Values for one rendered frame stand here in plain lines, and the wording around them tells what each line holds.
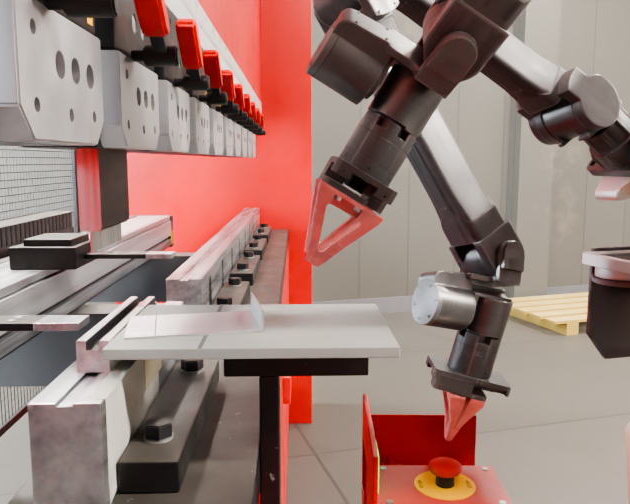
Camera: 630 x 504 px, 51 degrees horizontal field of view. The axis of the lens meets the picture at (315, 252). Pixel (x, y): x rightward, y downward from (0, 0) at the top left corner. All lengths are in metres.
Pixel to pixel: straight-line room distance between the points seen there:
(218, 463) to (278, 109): 2.26
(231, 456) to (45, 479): 0.18
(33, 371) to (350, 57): 0.95
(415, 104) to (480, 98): 4.73
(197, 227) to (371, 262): 2.39
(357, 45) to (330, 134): 4.23
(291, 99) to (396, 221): 2.42
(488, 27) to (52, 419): 0.48
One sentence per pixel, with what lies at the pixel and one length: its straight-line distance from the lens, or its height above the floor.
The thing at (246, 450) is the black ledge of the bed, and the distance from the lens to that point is 0.69.
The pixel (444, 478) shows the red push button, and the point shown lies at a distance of 0.83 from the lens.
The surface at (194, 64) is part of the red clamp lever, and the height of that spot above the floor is 1.27.
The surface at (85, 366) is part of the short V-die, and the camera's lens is 0.65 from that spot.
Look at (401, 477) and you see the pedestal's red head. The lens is 0.86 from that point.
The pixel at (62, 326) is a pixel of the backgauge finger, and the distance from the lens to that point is 0.70.
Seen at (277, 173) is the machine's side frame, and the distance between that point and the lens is 2.81.
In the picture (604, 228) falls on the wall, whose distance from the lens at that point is 6.07.
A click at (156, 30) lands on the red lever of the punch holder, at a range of 0.59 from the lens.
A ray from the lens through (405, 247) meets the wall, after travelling 5.11.
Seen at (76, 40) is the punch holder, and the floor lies 1.24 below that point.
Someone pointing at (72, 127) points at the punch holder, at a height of 1.19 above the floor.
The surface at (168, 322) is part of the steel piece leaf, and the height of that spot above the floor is 1.00.
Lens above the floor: 1.16
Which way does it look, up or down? 8 degrees down
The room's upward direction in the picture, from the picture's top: straight up
